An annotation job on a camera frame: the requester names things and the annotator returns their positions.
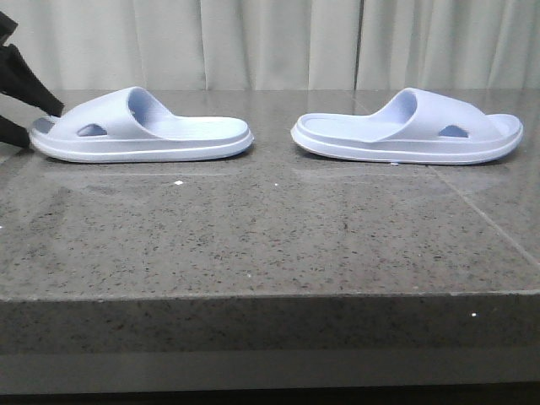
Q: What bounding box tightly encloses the light blue slipper image-right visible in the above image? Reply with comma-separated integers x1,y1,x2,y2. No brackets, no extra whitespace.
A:
291,88,523,165

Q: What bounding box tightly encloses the grey-green curtain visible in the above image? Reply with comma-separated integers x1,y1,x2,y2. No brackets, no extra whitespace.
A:
1,1,539,90

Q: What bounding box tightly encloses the light blue slipper image-left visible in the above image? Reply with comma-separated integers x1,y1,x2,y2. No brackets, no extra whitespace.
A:
30,87,254,163

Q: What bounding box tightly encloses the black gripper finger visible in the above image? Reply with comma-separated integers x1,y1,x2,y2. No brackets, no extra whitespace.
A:
0,116,30,148
1,44,64,116

